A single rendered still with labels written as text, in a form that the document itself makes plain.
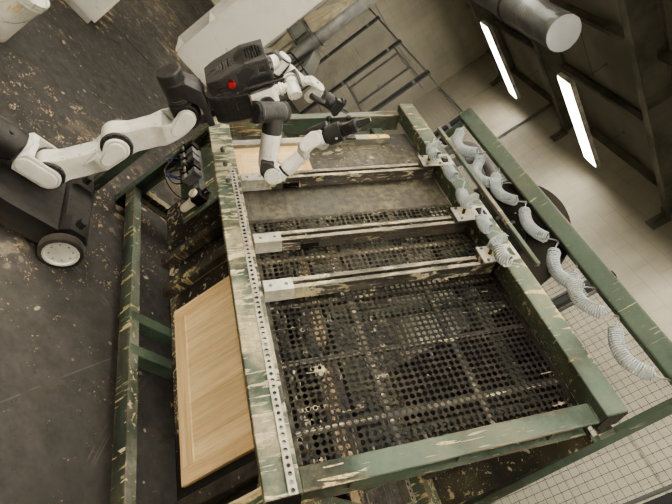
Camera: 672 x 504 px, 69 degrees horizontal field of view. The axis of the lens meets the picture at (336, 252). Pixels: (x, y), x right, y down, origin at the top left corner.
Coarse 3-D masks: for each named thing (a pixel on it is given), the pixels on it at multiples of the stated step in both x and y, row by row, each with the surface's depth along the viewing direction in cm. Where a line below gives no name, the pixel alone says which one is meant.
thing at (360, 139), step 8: (360, 136) 296; (368, 136) 297; (240, 144) 276; (248, 144) 277; (256, 144) 278; (280, 144) 282; (288, 144) 284; (296, 144) 285; (336, 144) 292; (344, 144) 294; (352, 144) 295; (360, 144) 297
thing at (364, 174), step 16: (432, 144) 265; (432, 160) 274; (240, 176) 253; (256, 176) 252; (304, 176) 257; (320, 176) 259; (336, 176) 262; (352, 176) 265; (368, 176) 268; (384, 176) 271; (400, 176) 274; (416, 176) 277
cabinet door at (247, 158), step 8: (240, 152) 274; (248, 152) 275; (256, 152) 276; (280, 152) 279; (288, 152) 280; (240, 160) 269; (248, 160) 270; (256, 160) 271; (280, 160) 274; (240, 168) 264; (248, 168) 265; (256, 168) 266; (304, 168) 270
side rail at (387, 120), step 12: (300, 120) 302; (312, 120) 304; (324, 120) 306; (336, 120) 309; (372, 120) 316; (384, 120) 318; (396, 120) 320; (240, 132) 297; (252, 132) 299; (288, 132) 306; (300, 132) 308
